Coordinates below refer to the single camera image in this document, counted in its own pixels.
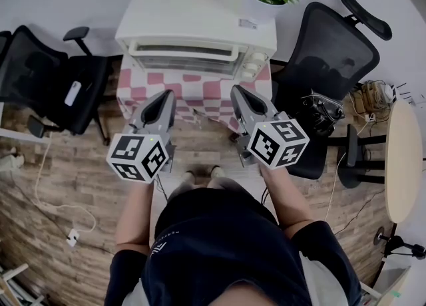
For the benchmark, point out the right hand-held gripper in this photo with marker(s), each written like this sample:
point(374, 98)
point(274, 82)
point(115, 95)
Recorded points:
point(276, 145)

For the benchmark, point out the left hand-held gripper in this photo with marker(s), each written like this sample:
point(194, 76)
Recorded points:
point(133, 158)

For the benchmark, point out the person's left forearm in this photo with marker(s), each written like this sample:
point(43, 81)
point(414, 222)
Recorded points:
point(133, 225)

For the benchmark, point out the person's right forearm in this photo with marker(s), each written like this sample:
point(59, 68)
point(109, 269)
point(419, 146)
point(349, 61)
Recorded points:
point(286, 198)

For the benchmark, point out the white toaster oven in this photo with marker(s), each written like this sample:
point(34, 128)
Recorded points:
point(193, 12)

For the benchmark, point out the pink checkered tablecloth table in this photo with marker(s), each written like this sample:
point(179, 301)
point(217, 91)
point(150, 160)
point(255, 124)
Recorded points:
point(199, 91)

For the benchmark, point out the person's left shoe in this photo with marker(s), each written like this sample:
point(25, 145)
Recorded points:
point(189, 176)

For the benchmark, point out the person's shoe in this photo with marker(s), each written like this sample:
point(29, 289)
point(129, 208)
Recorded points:
point(189, 176)
point(217, 171)

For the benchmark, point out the person's right shoe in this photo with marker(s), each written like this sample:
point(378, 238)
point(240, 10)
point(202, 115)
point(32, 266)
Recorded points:
point(217, 171)

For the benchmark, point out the person's grey trouser legs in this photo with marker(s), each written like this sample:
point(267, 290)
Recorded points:
point(199, 188)

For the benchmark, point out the white slim device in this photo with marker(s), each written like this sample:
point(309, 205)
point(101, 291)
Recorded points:
point(72, 93)

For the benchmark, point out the black mesh office chair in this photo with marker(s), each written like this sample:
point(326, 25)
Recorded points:
point(40, 72)
point(329, 45)

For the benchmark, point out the white table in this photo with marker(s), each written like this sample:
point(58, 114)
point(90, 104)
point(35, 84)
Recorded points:
point(20, 136)

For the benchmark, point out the person's black shirt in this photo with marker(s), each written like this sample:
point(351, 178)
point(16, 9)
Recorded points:
point(226, 251)

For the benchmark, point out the white charger plug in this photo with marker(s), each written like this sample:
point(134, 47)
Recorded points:
point(72, 237)

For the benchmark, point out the pale grey bundle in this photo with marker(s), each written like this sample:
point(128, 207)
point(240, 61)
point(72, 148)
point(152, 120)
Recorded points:
point(10, 160)

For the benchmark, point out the round wooden table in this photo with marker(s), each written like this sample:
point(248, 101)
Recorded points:
point(402, 161)

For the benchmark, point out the black tripod stand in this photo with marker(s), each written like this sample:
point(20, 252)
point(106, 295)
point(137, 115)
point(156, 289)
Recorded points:
point(396, 243)

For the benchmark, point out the white open box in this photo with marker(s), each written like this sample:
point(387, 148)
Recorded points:
point(389, 281)

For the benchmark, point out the white wooden frames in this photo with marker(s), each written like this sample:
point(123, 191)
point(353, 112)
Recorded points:
point(13, 284)

